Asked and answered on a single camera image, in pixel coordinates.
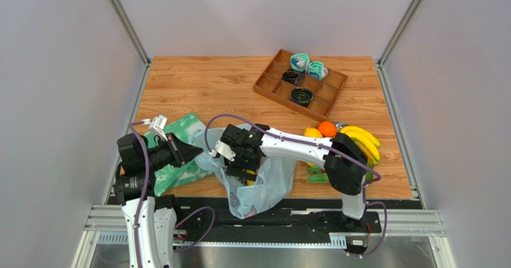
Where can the green white folded cloth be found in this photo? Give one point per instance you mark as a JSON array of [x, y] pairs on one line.
[[166, 175]]

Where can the single yellow fake banana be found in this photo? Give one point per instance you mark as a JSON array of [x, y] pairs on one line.
[[251, 177]]

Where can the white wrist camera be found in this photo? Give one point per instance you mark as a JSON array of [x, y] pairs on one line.
[[222, 149], [156, 126]]

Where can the orange fake tangerine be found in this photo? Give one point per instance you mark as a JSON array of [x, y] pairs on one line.
[[327, 129]]

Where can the brown wooden compartment tray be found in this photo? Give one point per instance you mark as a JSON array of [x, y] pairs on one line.
[[313, 98]]

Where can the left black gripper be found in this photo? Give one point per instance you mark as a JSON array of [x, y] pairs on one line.
[[180, 152]]

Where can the translucent printed plastic bag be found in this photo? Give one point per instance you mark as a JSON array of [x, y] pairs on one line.
[[273, 182]]

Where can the aluminium frame rail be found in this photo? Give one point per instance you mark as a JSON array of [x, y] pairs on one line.
[[412, 236]]

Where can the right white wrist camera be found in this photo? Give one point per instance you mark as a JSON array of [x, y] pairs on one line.
[[222, 149]]

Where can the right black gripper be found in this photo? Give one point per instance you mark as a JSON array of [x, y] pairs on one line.
[[236, 163]]

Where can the yellow fake lemon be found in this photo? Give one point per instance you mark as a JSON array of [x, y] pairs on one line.
[[313, 133]]

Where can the speckled round plate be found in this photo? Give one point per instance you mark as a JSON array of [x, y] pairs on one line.
[[340, 125]]

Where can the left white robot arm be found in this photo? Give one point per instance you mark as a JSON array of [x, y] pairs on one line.
[[150, 222]]

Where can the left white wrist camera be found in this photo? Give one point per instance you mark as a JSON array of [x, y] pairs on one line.
[[156, 126]]

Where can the pink fake dragon fruit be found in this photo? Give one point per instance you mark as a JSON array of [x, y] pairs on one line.
[[316, 175]]

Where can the teal white rolled sock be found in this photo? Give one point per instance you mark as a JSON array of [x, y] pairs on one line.
[[317, 70], [299, 62]]

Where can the yellow fake banana bunch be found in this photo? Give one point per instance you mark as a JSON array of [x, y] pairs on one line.
[[368, 143]]

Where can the red green fake mango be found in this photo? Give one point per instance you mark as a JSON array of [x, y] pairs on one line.
[[369, 176]]

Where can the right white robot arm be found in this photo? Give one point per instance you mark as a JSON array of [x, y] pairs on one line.
[[340, 157]]

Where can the black item in tray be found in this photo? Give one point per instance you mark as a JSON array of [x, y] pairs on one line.
[[293, 77]]

